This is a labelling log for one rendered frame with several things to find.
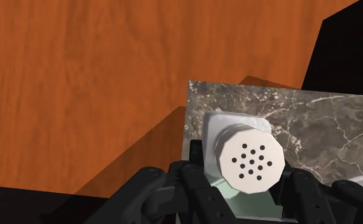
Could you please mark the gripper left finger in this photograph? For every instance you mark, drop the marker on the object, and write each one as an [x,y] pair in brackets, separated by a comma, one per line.
[197,189]

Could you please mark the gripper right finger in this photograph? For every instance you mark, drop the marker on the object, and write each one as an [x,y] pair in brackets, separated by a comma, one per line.
[308,198]

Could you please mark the glass shaker with white lid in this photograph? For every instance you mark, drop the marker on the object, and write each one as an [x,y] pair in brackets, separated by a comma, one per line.
[252,161]

